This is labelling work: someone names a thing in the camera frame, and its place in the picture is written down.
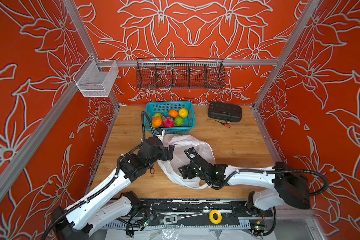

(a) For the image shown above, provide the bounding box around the white plastic bag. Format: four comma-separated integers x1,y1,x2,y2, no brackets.
158,134,216,190

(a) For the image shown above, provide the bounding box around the orange fruit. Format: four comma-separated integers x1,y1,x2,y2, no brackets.
152,117,163,128
168,110,178,119

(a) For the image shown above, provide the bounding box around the pink dragon fruit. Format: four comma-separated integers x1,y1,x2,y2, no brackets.
162,117,175,128

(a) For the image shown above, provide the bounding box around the yellow lemon fruit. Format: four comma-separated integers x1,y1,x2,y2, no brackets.
178,108,189,119

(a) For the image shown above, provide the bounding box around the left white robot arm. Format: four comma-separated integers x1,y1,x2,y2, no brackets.
41,128,174,240

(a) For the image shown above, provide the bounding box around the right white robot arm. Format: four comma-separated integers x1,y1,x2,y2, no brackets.
179,148,329,211

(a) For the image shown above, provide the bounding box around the teal plastic basket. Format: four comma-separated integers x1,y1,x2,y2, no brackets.
145,101,196,134

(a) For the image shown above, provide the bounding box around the yellow tape roll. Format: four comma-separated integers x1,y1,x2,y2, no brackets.
209,210,223,225

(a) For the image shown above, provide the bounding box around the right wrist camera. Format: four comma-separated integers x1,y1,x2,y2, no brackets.
187,148,198,159

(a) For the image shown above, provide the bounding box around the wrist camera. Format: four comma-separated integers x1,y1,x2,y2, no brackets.
154,128,165,142
187,148,198,159

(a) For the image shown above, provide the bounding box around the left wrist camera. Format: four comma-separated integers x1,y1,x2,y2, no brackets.
154,128,165,142

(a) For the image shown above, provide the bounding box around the red handled screwdriver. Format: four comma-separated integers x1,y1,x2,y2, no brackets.
216,120,231,128

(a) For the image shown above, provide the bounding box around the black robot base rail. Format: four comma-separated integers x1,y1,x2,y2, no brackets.
101,199,275,231

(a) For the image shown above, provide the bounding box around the black wire wall basket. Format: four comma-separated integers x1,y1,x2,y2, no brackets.
136,57,226,90

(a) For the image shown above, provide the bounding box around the clear plastic wall bin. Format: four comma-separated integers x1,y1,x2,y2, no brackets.
73,55,119,97

